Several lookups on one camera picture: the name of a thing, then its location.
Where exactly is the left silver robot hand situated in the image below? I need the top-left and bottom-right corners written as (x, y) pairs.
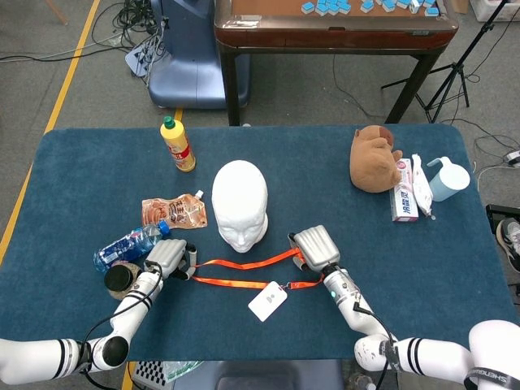
top-left (142, 238), bottom-right (199, 281)

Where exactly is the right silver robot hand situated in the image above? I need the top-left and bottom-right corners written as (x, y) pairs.
top-left (287, 225), bottom-right (341, 272)

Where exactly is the glass grain jar black lid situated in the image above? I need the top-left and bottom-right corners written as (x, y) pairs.
top-left (103, 262), bottom-right (141, 301)

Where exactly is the orange lanyard with badge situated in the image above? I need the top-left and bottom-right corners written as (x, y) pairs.
top-left (191, 246), bottom-right (326, 323)

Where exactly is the white foam mannequin head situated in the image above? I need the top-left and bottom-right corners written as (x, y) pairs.
top-left (211, 159), bottom-right (270, 254)

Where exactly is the brown spout pouch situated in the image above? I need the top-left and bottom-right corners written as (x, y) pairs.
top-left (141, 189), bottom-right (208, 231)

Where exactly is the water bottle with blue cap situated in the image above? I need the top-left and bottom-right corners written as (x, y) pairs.
top-left (92, 220), bottom-right (171, 273)

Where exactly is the blue table mat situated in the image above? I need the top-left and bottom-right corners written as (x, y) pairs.
top-left (0, 123), bottom-right (519, 363)

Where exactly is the white pink toothpaste box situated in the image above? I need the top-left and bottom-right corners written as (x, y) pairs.
top-left (389, 158), bottom-right (420, 223)

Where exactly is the brown plush toy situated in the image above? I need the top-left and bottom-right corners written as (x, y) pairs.
top-left (349, 124), bottom-right (404, 193)

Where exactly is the yellow detergent bottle green cap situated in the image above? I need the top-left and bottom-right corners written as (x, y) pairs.
top-left (159, 115), bottom-right (197, 173)

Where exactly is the black white checkerboard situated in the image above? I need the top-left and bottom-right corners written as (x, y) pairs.
top-left (132, 359), bottom-right (170, 387)

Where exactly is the white wet wipes pack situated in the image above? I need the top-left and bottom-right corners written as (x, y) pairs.
top-left (410, 153), bottom-right (436, 219)

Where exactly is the blue grey robot torso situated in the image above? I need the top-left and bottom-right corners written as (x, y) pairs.
top-left (174, 359), bottom-right (358, 390)

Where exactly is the light blue plastic cup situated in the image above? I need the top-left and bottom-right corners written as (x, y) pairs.
top-left (426, 156), bottom-right (471, 203)

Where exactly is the grey black sneaker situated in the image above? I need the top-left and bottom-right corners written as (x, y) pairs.
top-left (496, 218), bottom-right (520, 273)

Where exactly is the blue grey machine base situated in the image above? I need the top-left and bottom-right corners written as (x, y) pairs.
top-left (146, 0), bottom-right (251, 110)

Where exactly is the white power strip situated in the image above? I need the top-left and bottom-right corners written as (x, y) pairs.
top-left (124, 40), bottom-right (163, 78)

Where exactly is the brown mahjong table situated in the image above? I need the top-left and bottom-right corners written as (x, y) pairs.
top-left (214, 0), bottom-right (460, 126)

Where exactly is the black tripod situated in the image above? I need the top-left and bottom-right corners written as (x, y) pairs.
top-left (380, 0), bottom-right (513, 124)

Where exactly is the white storage box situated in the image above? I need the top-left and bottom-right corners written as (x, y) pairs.
top-left (470, 0), bottom-right (520, 22)

